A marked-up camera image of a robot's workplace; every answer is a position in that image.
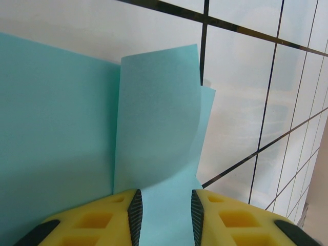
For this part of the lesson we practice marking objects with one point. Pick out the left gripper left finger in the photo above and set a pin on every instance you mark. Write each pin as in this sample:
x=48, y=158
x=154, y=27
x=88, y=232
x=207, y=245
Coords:
x=102, y=220

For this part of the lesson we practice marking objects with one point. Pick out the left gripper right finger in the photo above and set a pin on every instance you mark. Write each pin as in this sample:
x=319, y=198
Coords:
x=230, y=223

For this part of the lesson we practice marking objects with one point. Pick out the teal paper sheet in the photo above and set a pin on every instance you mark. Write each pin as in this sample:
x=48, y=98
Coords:
x=77, y=115

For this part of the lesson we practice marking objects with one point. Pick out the aluminium side rail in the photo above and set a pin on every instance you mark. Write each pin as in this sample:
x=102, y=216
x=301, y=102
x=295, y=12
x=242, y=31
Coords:
x=303, y=217

